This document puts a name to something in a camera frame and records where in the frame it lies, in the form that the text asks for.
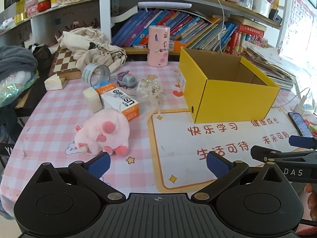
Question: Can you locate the grey purple toy truck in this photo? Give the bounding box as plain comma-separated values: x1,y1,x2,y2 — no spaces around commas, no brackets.
116,71,137,89

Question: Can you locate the white desk mat with text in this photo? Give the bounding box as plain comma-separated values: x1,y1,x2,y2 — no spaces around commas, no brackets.
148,107,298,193

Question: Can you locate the cream foam cube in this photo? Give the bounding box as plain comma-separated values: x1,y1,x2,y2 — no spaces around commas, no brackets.
83,87,103,113

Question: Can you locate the white power strip charger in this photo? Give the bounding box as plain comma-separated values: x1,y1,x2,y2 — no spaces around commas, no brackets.
294,95,316,115

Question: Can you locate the cream canvas tote bag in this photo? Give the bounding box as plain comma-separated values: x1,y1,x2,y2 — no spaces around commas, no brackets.
57,27,127,73

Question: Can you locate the usmile white orange box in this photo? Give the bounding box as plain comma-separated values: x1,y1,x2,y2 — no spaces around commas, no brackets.
92,81,140,121

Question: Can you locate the yellow cardboard box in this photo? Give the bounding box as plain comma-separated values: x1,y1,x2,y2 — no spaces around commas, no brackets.
177,48,280,124

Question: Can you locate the grey folded blanket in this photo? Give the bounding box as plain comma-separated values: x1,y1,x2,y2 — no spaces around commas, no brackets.
1,46,38,79

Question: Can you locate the wooden chess board box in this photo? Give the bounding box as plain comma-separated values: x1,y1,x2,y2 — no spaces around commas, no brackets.
48,46,81,80

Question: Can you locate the clear packing tape roll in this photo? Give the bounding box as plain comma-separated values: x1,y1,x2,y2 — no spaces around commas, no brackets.
81,63,111,86

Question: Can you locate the black smartphone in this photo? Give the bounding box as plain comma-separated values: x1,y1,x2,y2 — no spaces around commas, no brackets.
287,112,313,137

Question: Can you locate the stack of papers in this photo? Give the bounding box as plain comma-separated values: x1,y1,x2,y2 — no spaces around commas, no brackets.
242,44,297,91

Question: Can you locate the white foam tube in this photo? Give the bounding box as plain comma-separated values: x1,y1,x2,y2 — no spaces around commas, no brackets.
137,2,192,9

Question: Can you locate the pink sticker cylinder canister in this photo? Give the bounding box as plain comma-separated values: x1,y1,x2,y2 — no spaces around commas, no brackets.
147,25,170,67

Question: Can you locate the iridescent plastic bag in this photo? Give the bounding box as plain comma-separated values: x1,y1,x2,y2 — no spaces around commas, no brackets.
0,69,39,107

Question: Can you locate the pearl ribbon hair accessory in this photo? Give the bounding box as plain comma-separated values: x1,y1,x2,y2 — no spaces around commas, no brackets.
136,78,164,122

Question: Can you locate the white charging cable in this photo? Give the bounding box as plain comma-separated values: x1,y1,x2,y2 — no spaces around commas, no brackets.
198,0,226,53

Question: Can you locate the red round doll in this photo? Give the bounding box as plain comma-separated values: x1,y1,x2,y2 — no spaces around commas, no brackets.
37,0,51,12

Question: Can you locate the torn white paper box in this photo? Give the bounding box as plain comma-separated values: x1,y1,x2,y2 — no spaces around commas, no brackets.
44,74,68,91

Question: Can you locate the pink plush pig toy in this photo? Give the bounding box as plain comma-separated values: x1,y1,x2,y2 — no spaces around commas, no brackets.
74,108,130,157

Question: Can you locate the row of children's books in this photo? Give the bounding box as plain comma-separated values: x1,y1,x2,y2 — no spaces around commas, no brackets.
112,9,266,55

